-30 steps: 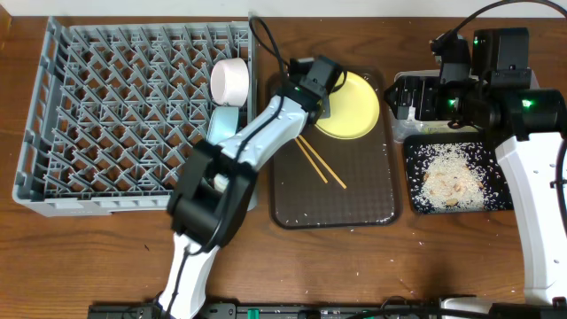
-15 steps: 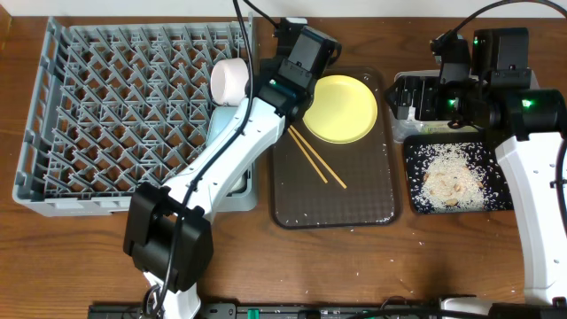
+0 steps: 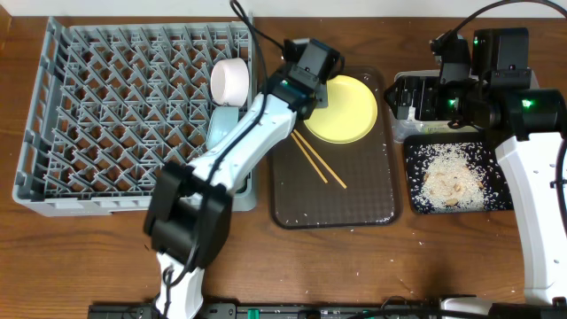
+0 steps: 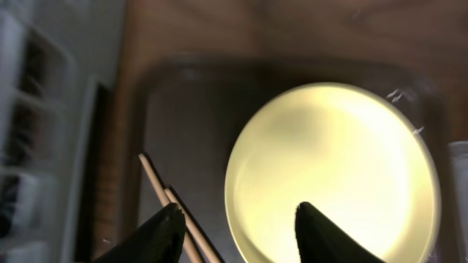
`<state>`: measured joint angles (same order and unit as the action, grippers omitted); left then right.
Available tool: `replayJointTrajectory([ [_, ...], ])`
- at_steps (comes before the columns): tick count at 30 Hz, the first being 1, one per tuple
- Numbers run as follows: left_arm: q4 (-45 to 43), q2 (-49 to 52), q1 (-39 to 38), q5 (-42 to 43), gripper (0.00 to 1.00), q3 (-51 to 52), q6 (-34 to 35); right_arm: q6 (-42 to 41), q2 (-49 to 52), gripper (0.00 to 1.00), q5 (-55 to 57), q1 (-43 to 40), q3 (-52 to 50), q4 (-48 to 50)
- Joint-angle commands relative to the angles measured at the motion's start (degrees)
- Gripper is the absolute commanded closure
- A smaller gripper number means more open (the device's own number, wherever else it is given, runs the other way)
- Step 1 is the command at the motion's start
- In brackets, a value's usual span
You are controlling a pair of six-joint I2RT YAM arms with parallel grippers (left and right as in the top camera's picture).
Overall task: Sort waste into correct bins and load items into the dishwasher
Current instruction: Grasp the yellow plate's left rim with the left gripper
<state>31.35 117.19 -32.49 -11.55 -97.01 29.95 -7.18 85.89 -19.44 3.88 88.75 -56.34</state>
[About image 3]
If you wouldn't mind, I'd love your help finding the yellow plate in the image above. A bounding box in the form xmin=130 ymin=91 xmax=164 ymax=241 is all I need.
xmin=304 ymin=75 xmax=377 ymax=144

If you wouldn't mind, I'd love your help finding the long wooden chopstick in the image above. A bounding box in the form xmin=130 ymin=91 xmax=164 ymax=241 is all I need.
xmin=292 ymin=129 xmax=347 ymax=189

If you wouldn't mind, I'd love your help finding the rice food waste pile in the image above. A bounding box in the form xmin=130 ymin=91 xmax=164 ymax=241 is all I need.
xmin=409 ymin=144 xmax=501 ymax=209

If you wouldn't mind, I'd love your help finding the white pink bowl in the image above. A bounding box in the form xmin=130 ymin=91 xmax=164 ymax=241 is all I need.
xmin=210 ymin=58 xmax=250 ymax=107

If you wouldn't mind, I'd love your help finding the light blue bowl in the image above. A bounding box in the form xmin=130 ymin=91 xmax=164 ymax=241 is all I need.
xmin=206 ymin=106 xmax=239 ymax=150

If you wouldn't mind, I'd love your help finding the short wooden chopstick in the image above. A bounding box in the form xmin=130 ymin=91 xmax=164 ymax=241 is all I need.
xmin=291 ymin=132 xmax=328 ymax=183

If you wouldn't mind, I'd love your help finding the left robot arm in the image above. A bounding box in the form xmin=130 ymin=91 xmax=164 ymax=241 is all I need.
xmin=144 ymin=39 xmax=345 ymax=318

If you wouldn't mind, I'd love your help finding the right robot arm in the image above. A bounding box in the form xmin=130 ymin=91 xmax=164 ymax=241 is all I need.
xmin=384 ymin=27 xmax=566 ymax=318

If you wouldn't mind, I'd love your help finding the black waste tray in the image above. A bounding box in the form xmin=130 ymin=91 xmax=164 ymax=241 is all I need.
xmin=401 ymin=129 xmax=515 ymax=215

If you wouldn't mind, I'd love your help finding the clear plastic bin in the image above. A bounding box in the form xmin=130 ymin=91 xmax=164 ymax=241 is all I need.
xmin=389 ymin=66 xmax=541 ymax=144

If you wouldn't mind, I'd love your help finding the dark brown serving tray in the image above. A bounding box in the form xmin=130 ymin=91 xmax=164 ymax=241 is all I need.
xmin=268 ymin=66 xmax=402 ymax=230

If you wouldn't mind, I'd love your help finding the grey dish rack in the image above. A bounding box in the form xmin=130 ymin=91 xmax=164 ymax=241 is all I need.
xmin=12 ymin=19 xmax=254 ymax=217

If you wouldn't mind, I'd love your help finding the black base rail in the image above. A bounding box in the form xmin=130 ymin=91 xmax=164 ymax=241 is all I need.
xmin=87 ymin=302 xmax=419 ymax=319

